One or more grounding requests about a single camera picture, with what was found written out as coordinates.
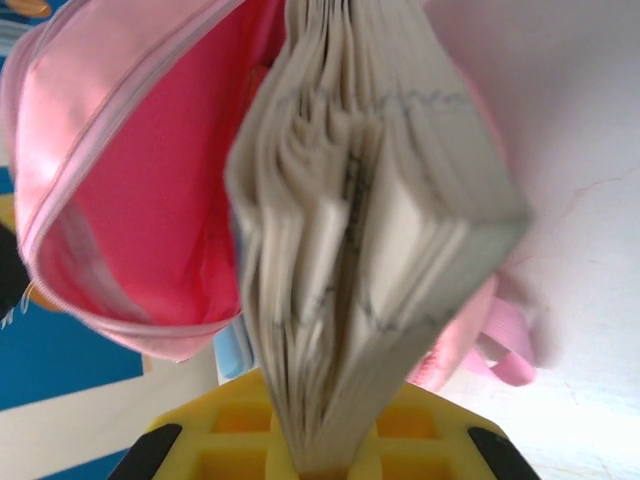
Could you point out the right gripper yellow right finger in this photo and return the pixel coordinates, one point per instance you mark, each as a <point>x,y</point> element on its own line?
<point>430,440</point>

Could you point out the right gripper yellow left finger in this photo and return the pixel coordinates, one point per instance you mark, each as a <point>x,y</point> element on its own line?
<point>200,440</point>

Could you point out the pink backpack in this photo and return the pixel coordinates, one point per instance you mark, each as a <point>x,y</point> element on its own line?
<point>150,200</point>

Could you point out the dark blue book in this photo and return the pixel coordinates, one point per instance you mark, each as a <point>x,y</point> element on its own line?
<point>380,225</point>

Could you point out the light blue pencil case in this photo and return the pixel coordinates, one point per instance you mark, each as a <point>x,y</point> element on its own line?
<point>231,350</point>

